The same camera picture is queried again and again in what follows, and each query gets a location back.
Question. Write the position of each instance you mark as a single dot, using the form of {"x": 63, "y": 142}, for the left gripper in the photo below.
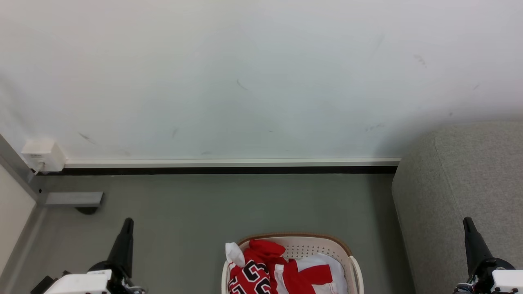
{"x": 81, "y": 283}

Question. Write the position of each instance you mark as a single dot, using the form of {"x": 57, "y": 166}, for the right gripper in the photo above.
{"x": 504, "y": 281}

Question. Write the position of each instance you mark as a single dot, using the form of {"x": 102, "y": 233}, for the red jersey with letters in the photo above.
{"x": 261, "y": 261}

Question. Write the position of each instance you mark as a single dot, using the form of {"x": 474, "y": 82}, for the grey fabric sofa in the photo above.
{"x": 457, "y": 183}

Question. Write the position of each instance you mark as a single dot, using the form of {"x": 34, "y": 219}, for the black round foot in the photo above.
{"x": 86, "y": 210}

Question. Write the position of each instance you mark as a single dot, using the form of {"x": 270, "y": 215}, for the grey metal foot bar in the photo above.
{"x": 73, "y": 199}

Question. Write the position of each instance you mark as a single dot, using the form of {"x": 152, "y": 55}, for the white baseboard strip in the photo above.
{"x": 229, "y": 162}

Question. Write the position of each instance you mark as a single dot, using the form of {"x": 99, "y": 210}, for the white cloth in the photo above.
{"x": 338, "y": 274}

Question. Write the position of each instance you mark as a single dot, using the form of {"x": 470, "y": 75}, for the cream plastic laundry basket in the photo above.
{"x": 310, "y": 247}

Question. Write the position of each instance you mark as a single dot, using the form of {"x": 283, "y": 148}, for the white wall socket box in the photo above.
{"x": 43, "y": 156}

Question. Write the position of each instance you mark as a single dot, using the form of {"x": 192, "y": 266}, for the grey metal frame post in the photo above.
{"x": 20, "y": 173}

